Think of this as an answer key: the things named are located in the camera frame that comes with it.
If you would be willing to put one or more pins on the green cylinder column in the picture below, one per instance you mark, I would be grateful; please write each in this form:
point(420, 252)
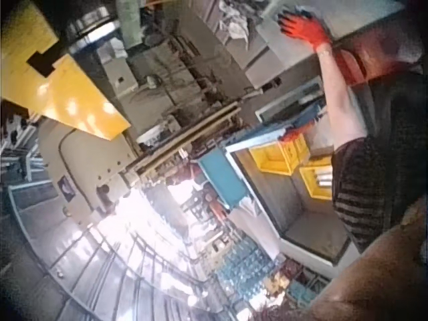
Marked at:
point(131, 21)

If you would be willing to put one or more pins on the grey press machine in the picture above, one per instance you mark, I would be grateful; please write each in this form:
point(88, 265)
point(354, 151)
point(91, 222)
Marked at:
point(87, 167)

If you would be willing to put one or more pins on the grey metal machine table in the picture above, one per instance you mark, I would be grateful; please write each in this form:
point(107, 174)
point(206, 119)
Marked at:
point(284, 63)

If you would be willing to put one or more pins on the person's left hand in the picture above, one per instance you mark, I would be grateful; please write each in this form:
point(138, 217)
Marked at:
point(309, 31)

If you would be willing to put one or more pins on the teal metal box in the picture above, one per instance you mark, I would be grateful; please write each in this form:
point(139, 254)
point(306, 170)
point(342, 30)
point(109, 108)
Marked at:
point(222, 179)

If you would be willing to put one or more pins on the yellow machine guard panel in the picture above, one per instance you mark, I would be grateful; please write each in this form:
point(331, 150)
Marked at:
point(63, 90)

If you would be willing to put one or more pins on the blue metal tray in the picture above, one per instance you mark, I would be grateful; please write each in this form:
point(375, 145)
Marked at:
point(267, 132)

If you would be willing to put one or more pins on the rack of blue crates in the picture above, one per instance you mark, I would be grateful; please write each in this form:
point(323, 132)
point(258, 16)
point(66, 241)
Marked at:
point(244, 272)

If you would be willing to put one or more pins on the yellow plastic bin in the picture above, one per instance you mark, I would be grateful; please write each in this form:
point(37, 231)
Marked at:
point(272, 158)
point(316, 182)

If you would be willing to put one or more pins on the person's left fingers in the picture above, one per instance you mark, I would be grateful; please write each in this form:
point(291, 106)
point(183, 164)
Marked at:
point(287, 22)

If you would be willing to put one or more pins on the heap of white rags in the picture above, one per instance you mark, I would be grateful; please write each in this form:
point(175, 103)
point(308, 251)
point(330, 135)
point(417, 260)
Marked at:
point(235, 20)

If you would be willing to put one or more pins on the metal safety railing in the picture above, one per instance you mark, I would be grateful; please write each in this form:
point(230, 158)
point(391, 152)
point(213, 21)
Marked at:
point(110, 267)

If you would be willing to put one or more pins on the grey workbench frame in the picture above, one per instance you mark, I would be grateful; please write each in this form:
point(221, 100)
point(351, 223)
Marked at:
point(301, 220)

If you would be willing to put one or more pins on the red cloth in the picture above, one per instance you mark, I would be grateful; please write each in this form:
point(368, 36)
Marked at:
point(291, 134)

